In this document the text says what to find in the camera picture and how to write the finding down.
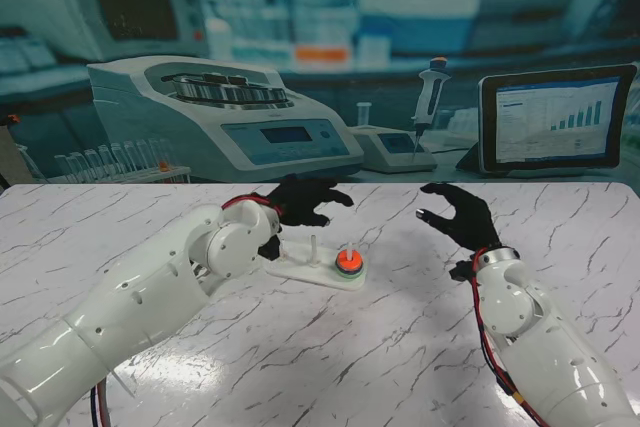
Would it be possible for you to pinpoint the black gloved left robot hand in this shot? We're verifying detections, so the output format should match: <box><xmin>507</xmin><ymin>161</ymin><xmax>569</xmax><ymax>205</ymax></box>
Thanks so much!
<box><xmin>267</xmin><ymin>173</ymin><xmax>356</xmax><ymax>228</ymax></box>

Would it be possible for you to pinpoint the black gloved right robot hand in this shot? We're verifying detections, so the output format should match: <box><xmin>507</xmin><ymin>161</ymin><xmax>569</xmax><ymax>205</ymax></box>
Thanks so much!
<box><xmin>415</xmin><ymin>182</ymin><xmax>502</xmax><ymax>252</ymax></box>

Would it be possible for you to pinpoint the small orange ring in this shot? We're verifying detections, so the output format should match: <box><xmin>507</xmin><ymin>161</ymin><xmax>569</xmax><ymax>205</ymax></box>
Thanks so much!
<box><xmin>335</xmin><ymin>249</ymin><xmax>363</xmax><ymax>271</ymax></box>

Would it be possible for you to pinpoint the white Hanoi tower base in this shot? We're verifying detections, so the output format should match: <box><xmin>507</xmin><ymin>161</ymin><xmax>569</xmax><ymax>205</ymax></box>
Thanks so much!
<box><xmin>263</xmin><ymin>234</ymin><xmax>369</xmax><ymax>294</ymax></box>

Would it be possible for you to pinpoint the printed laboratory backdrop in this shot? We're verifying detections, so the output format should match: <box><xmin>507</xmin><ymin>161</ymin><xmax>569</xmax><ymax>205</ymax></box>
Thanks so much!
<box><xmin>0</xmin><ymin>0</ymin><xmax>640</xmax><ymax>186</ymax></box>

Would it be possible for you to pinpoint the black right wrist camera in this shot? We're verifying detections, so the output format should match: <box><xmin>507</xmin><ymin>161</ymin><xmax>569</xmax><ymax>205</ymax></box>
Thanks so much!
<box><xmin>448</xmin><ymin>261</ymin><xmax>475</xmax><ymax>283</ymax></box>

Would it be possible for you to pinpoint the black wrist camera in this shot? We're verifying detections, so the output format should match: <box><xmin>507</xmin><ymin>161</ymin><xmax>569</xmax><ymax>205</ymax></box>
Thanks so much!
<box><xmin>257</xmin><ymin>234</ymin><xmax>284</xmax><ymax>262</ymax></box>
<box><xmin>448</xmin><ymin>261</ymin><xmax>475</xmax><ymax>283</ymax></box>

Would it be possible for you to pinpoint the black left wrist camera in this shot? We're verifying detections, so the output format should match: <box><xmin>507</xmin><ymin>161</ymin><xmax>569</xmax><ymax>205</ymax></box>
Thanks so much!
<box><xmin>257</xmin><ymin>234</ymin><xmax>284</xmax><ymax>262</ymax></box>

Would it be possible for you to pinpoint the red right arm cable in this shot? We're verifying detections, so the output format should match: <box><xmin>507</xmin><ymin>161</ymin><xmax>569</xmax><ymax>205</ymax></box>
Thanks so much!
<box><xmin>469</xmin><ymin>246</ymin><xmax>551</xmax><ymax>427</ymax></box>

